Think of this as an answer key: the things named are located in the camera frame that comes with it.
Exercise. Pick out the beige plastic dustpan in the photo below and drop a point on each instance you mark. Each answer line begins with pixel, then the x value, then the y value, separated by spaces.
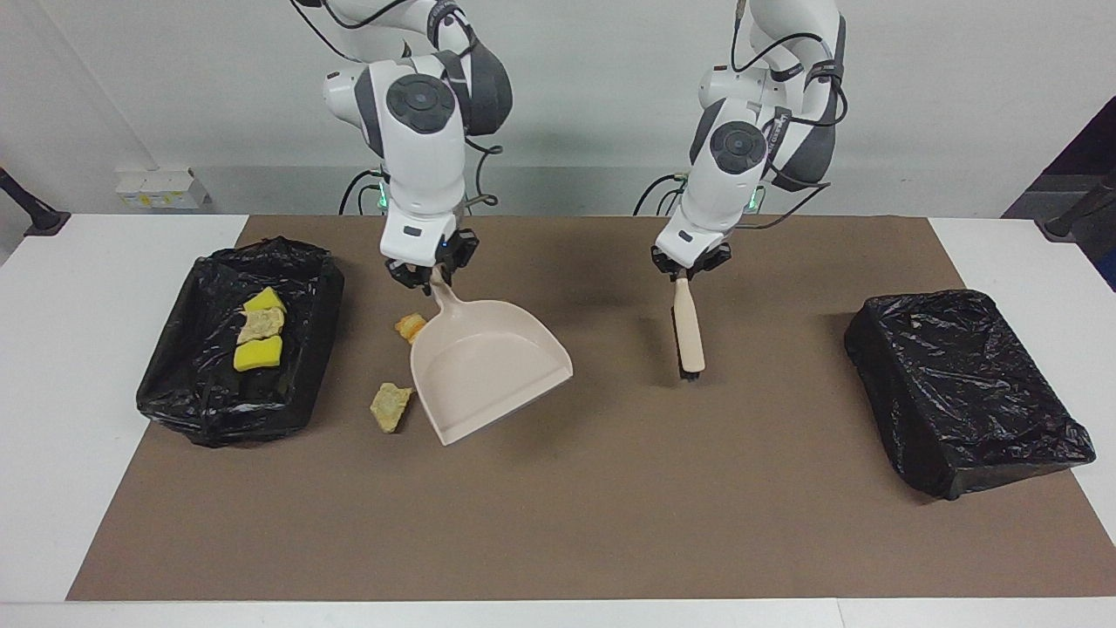
pixel 488 375

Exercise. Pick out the open bin with black bag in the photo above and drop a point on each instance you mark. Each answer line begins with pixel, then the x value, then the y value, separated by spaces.
pixel 200 384

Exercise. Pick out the white box on table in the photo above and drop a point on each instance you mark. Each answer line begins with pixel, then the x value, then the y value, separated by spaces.
pixel 161 189

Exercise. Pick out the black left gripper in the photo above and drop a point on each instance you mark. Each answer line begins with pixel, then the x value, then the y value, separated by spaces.
pixel 711 262

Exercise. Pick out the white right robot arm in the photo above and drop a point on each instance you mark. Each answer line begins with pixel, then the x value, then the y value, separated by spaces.
pixel 427 174

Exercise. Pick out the beige hand brush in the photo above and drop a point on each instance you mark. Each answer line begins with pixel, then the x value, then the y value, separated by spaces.
pixel 690 331

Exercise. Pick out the golden croissant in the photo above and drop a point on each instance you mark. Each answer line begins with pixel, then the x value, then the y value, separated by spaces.
pixel 408 327

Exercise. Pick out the brown table mat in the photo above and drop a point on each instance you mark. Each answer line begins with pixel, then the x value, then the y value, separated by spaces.
pixel 558 549

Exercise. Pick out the box wrapped in black bag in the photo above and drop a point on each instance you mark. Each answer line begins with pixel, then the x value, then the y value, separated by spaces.
pixel 968 392

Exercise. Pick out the pale bread chunk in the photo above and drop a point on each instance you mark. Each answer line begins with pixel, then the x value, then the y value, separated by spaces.
pixel 390 408

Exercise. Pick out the black stand foot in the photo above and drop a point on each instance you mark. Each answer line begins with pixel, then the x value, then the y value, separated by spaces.
pixel 30 212
pixel 1077 212

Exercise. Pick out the large yellow sponge piece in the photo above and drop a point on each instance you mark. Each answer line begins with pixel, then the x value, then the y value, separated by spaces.
pixel 259 354

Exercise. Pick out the small yellow sponge piece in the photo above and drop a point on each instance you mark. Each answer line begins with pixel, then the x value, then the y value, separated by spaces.
pixel 264 301

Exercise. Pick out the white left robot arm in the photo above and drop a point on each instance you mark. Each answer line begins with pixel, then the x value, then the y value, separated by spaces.
pixel 732 174

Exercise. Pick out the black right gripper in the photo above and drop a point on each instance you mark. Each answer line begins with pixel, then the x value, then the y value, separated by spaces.
pixel 460 249

